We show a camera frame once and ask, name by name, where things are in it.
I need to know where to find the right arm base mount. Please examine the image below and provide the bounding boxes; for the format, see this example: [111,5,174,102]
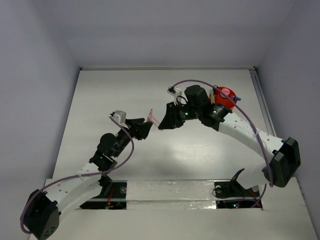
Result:
[211,168,263,209]

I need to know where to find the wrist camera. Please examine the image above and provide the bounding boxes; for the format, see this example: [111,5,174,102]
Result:
[167,86,184,105]
[109,110,127,127]

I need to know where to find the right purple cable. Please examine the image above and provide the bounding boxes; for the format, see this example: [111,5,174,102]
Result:
[172,79,274,208]

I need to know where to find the orange round container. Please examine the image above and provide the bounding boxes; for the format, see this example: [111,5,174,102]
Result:
[212,86,238,110]

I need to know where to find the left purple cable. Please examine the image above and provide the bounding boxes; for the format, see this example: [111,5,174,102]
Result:
[19,116,136,235]

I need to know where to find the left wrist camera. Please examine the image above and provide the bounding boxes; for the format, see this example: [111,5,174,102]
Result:
[109,110,127,127]

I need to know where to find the pink glue bottle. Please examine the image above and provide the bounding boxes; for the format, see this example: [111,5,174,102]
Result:
[220,87,230,99]

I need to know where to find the aluminium rail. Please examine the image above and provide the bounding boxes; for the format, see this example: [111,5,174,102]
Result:
[249,67,277,137]

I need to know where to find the green highlighter pen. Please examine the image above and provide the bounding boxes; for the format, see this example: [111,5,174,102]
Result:
[209,89,215,104]

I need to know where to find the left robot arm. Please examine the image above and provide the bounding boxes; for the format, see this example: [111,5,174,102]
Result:
[19,115,153,240]

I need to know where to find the pink transparent pen cap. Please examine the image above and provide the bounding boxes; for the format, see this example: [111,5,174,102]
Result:
[151,117,160,128]

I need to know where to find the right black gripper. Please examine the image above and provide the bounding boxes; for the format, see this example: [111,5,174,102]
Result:
[158,100,202,130]

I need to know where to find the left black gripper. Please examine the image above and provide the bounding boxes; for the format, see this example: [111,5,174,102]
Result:
[112,118,152,158]

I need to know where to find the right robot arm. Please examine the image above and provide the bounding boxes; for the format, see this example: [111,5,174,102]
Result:
[158,85,301,196]

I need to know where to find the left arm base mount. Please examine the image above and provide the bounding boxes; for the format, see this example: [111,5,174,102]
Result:
[79,175,127,210]

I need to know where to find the pink highlighter pen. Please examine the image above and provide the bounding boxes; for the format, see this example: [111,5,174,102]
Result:
[147,109,155,123]

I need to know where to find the purple cable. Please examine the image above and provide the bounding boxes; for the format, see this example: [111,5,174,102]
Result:
[19,116,136,235]
[172,79,274,208]

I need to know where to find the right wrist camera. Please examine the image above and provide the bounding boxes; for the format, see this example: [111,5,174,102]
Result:
[167,86,184,105]

